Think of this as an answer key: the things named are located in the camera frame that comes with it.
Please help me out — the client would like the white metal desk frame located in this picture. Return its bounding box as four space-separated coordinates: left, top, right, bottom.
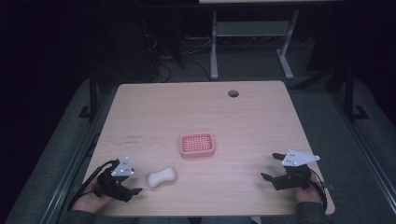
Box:
199 0 344 80

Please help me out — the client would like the white soap bar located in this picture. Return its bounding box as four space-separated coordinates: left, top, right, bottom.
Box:
147 166 177 189

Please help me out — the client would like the black metal stand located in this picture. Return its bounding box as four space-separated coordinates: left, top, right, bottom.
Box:
343 65 370 123
78 62 101 121

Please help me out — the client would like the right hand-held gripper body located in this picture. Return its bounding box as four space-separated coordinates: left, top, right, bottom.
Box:
272 149 320 191

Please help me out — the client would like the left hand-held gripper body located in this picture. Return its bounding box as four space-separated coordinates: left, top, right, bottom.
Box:
92 156 135 203

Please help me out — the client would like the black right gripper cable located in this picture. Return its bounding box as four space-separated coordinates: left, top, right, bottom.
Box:
309 174 329 213

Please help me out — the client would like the person's right hand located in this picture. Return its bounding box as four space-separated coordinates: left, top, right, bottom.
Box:
293 174 325 205

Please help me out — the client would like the person's left hand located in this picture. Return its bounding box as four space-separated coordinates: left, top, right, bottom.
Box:
72 178 115 215

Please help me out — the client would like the metal floor rail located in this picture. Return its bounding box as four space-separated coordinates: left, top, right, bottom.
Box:
329 92 396 204
39 90 117 224

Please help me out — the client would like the black floor cable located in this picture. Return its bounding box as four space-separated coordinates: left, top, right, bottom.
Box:
148 58 213 84

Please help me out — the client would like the pink soap dish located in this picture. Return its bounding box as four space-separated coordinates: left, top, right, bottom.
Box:
179 133 216 159

